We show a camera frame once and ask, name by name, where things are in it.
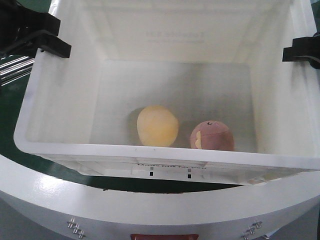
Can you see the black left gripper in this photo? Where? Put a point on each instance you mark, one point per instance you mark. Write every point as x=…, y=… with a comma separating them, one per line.
x=20, y=31

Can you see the pink plush toy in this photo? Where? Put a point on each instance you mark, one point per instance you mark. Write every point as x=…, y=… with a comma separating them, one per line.
x=212, y=135

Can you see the white plastic tote box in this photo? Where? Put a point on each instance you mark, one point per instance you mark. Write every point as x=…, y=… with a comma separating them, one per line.
x=204, y=60

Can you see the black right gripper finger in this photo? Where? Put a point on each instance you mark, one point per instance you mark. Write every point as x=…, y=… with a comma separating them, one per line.
x=306, y=43
x=291, y=54

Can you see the cream yellow plush toy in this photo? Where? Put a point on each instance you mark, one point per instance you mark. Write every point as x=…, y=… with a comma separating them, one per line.
x=157, y=126

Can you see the red button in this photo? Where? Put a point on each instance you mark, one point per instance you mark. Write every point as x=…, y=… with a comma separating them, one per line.
x=164, y=237

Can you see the metal rods bundle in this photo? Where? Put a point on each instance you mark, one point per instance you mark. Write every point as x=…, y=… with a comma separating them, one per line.
x=13, y=68

